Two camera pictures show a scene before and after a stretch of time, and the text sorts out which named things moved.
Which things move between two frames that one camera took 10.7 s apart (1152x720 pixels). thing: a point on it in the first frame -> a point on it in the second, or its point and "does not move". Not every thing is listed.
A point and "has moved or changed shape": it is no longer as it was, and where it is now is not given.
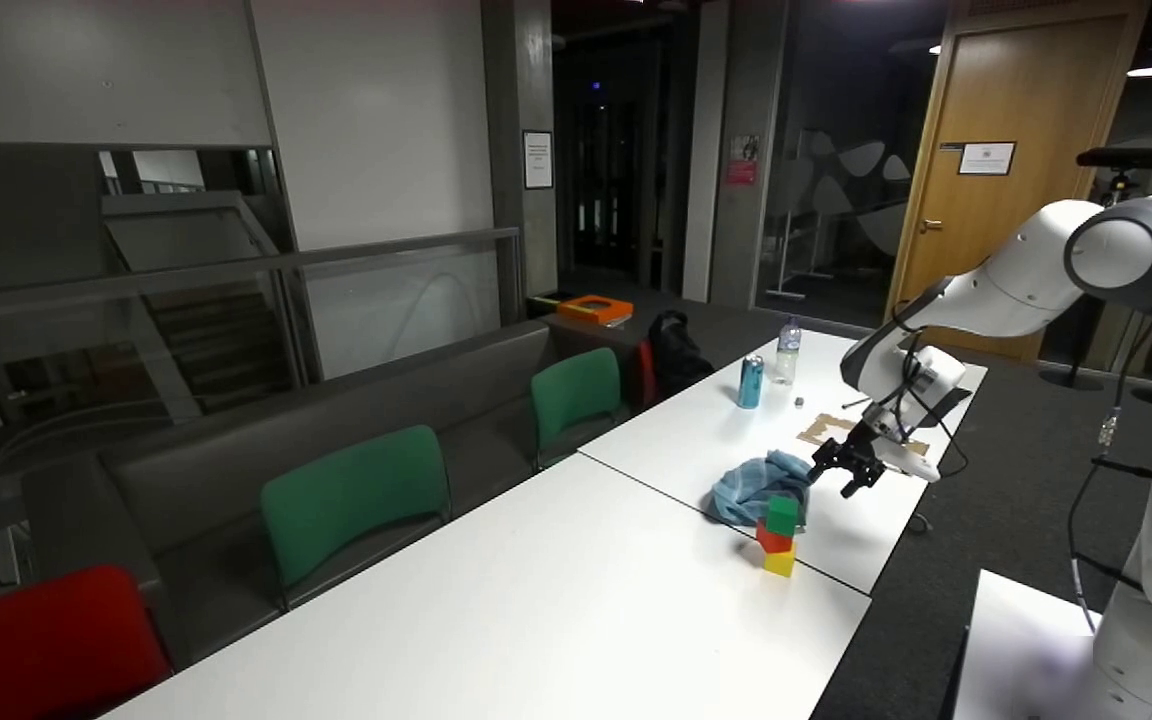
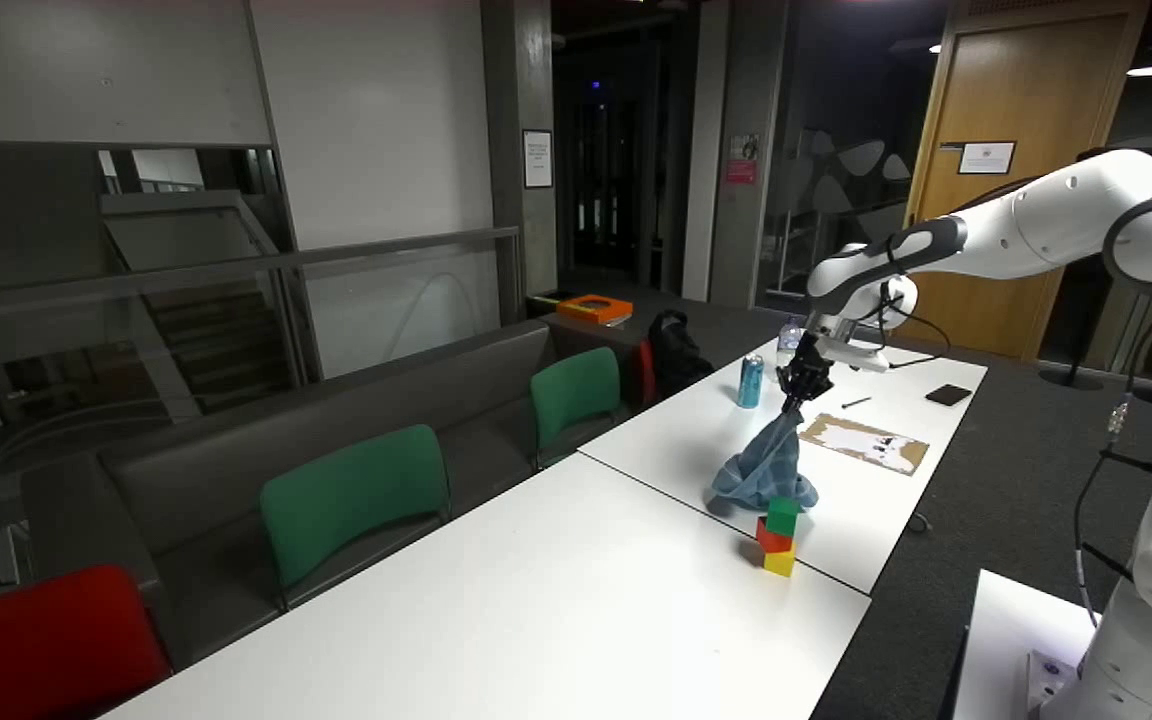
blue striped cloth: (740, 493) has moved or changed shape
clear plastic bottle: (785, 356) does not move
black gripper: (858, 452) -> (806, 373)
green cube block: (785, 512) does not move
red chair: (64, 649) does not move
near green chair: (329, 506) does not move
